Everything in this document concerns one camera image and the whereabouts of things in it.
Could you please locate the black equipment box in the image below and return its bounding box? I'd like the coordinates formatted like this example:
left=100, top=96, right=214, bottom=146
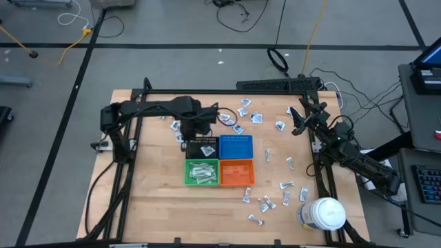
left=289, top=76, right=322, bottom=92

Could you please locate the grey table foot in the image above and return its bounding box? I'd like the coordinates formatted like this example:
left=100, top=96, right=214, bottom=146
left=0, top=74, right=34, bottom=88
left=6, top=0, right=74, bottom=8

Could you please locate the blue plastic slotted basket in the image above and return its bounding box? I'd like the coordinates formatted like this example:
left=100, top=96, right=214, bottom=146
left=218, top=134, right=254, bottom=161

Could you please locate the black perforated strip box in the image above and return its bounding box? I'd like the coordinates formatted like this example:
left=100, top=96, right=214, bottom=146
left=236, top=79, right=291, bottom=92

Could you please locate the black labelled device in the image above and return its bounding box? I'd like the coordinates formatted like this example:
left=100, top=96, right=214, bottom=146
left=409, top=67, right=441, bottom=96

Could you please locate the orange plastic slotted basket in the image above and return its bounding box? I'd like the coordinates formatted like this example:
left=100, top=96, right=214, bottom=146
left=218, top=158, right=256, bottom=187

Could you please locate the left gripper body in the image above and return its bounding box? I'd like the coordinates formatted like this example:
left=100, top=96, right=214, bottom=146
left=179, top=116, right=213, bottom=142

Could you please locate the black desk support bar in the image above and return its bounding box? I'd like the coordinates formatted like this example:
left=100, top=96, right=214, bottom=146
left=373, top=132, right=414, bottom=163

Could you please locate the black tangled floor cable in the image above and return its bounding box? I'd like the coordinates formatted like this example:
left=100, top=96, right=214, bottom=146
left=205, top=0, right=269, bottom=34

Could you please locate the black computer keyboard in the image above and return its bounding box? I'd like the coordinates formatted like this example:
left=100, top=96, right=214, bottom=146
left=411, top=164, right=441, bottom=205

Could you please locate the white floor cable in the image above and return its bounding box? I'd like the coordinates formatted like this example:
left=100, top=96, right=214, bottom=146
left=57, top=0, right=91, bottom=29

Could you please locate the yellow extension cable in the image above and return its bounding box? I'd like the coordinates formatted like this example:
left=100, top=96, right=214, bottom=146
left=0, top=24, right=94, bottom=67

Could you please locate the black plastic slotted basket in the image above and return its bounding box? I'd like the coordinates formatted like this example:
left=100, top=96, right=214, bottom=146
left=185, top=136, right=220, bottom=161

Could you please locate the white cable by table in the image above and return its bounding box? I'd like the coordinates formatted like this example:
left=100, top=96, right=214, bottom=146
left=322, top=81, right=346, bottom=110

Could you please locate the white lidded wipes canister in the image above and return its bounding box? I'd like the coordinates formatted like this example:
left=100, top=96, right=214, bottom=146
left=297, top=196, right=347, bottom=232

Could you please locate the black metal table frame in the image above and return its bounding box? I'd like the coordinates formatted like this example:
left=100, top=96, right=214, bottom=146
left=76, top=76, right=372, bottom=248

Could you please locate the thick black hanging cable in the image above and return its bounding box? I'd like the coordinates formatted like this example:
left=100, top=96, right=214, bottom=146
left=267, top=0, right=291, bottom=79

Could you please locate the white clamp with plug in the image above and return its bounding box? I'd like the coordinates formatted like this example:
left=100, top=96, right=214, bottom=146
left=90, top=139, right=114, bottom=153

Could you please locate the black looped floor cable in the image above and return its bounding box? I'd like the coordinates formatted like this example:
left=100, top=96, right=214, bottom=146
left=91, top=6, right=125, bottom=39

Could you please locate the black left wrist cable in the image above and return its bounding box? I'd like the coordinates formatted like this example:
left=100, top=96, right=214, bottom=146
left=210, top=102, right=239, bottom=127

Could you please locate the green plastic slotted basket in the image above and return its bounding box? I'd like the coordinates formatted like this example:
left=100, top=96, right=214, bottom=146
left=183, top=158, right=221, bottom=187

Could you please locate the grey side desk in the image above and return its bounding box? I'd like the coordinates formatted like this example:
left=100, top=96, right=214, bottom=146
left=396, top=147, right=441, bottom=237
left=398, top=63, right=441, bottom=153

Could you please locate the laptop with blue screen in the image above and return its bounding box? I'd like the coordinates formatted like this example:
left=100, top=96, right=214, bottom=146
left=412, top=46, right=441, bottom=70

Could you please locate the yellow hanging cable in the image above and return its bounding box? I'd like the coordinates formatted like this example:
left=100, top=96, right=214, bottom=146
left=300, top=0, right=329, bottom=77

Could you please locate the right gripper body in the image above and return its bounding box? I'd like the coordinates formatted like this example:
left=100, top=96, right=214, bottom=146
left=302, top=112, right=334, bottom=136

